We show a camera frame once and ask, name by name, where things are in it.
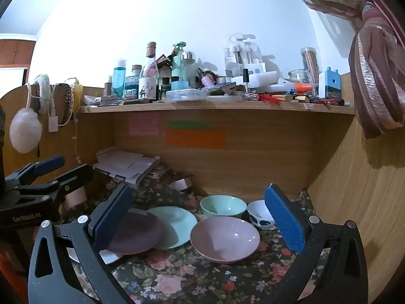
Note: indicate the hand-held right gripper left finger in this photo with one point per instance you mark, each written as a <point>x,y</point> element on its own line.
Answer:
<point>110,221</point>

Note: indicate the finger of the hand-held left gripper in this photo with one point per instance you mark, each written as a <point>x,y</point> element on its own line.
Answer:
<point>72,177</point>
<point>50,164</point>

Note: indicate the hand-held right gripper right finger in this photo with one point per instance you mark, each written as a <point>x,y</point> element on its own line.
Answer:
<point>284,220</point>

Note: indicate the purple plate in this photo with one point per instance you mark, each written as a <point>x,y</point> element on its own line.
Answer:
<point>139,231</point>

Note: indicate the white deep plate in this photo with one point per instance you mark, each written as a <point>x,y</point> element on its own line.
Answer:
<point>110,256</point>

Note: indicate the pink bowl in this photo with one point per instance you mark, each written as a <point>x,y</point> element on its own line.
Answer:
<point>221,237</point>

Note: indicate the light green plate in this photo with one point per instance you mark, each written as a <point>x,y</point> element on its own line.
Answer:
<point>177,224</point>

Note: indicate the pink mug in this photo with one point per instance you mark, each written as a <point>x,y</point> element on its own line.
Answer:
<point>76,198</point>

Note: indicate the white black-spotted bowl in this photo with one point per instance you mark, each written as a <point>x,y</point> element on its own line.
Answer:
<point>258,215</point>

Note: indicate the white fluffy pompom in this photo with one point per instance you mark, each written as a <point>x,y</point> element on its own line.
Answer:
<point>25,131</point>

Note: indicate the stack of white papers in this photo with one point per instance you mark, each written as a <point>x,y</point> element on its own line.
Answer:
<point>123,164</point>

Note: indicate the wooden desk hutch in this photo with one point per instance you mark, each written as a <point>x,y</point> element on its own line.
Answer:
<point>253,164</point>

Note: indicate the light green bowl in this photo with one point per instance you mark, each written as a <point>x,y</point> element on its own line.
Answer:
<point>221,205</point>

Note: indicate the white fluffy headband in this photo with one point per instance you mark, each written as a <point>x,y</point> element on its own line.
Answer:
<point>44,91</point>

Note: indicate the yellow headband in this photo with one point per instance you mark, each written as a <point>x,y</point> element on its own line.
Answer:
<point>78,95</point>

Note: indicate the clipped white paper note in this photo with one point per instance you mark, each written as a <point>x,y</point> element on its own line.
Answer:
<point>182,183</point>

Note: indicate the pink sticky note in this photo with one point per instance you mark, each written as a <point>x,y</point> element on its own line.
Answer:
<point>144,124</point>

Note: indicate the dark floral tablecloth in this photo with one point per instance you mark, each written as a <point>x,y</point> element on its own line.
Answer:
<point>189,278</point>

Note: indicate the clear bottle with blue liquid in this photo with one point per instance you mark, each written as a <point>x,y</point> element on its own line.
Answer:
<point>119,79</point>

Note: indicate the blue glass jar with cork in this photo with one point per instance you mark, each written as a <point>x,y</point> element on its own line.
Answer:
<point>132,84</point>

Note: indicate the orange sticky note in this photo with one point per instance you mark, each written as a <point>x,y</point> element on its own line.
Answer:
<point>196,139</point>

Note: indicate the brown wooden cabinet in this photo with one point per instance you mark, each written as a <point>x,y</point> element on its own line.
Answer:
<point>15,50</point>

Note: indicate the red tassel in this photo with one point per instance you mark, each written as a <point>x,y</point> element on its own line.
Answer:
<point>272,99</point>

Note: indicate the tall bottle with pink label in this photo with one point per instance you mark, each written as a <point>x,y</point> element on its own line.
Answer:
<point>148,82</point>

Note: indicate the green sticky note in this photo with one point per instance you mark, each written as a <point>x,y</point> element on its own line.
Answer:
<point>188,124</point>

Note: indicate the dark green small bottle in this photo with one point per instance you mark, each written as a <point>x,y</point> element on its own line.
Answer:
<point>165,90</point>

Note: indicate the white bottle with orange cap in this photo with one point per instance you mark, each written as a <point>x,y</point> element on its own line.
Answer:
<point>297,87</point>

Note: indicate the clear plastic lidded box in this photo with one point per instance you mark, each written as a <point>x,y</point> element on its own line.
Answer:
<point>185,95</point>

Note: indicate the blue and white box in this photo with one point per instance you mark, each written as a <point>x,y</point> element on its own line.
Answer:
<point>330,84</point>

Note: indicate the empty glass jar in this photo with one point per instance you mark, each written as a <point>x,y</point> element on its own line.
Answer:
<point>299,76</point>

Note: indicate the long white box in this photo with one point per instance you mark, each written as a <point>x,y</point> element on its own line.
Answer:
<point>256,78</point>

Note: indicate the green pump bottle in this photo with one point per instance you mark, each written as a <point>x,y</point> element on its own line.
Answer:
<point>177,60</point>

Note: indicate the tall clear canister of sticks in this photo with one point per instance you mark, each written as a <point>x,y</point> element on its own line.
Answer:
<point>309,63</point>

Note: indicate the clear bottle with silver cap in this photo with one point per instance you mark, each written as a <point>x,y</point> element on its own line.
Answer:
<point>188,68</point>

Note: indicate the pink nail polish bottle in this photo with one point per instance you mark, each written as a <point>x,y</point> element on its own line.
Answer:
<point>206,79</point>

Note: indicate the toothbrush blister pack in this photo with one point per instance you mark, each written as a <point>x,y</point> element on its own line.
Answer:
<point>255,57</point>
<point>233,57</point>

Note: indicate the brown curtain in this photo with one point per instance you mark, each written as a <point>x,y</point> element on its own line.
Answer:
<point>376,69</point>

